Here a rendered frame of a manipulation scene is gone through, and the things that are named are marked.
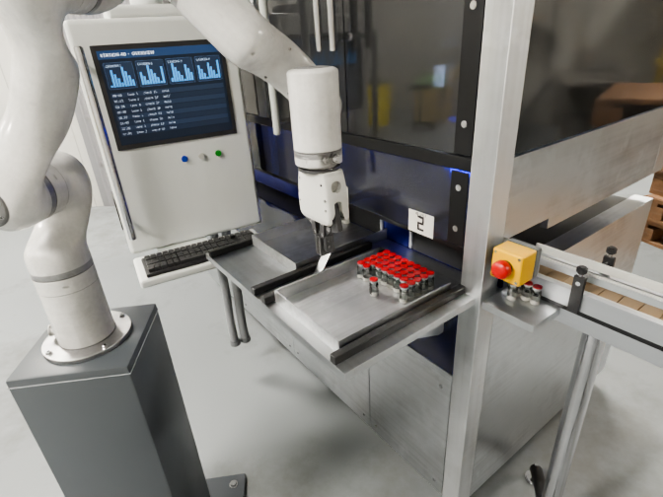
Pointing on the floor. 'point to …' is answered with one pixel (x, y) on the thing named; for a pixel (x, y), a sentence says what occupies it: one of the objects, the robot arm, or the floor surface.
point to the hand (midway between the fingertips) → (325, 243)
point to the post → (485, 222)
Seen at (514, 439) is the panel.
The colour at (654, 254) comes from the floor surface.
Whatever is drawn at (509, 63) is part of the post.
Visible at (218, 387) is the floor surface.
